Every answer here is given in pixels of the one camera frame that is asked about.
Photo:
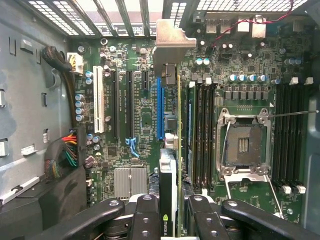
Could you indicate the black RAM slot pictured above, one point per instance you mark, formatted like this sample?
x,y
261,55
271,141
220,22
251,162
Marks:
x,y
294,137
205,137
285,137
198,137
277,137
212,137
303,137

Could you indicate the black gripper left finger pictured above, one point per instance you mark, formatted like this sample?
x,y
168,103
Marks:
x,y
146,222

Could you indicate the green motherboard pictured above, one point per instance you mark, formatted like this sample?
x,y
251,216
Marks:
x,y
147,112

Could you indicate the short black expansion slot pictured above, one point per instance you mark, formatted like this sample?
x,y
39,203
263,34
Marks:
x,y
145,80

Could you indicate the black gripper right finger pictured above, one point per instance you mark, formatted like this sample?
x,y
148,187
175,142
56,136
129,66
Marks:
x,y
207,222

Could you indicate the black grey PC case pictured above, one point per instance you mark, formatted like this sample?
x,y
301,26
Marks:
x,y
22,100

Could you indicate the blue expansion slot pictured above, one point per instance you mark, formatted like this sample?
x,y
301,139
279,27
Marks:
x,y
160,112

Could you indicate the CPU socket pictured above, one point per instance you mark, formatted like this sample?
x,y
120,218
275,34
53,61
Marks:
x,y
243,145

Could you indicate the black plastic shroud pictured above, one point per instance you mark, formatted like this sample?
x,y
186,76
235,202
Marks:
x,y
50,200

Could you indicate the metal socket cover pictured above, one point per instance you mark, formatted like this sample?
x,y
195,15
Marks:
x,y
247,177

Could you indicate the steel locking lever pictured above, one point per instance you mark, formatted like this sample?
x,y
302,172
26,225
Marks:
x,y
295,113

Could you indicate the white power connector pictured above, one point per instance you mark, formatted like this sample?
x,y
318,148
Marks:
x,y
76,62

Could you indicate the white expansion slot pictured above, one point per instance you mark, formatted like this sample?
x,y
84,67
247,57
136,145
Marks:
x,y
98,100

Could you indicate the silver chipset heatsink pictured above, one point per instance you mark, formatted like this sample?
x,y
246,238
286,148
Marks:
x,y
130,183

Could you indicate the long black expansion slot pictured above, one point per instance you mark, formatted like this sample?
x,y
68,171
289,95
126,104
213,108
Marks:
x,y
130,105
115,105

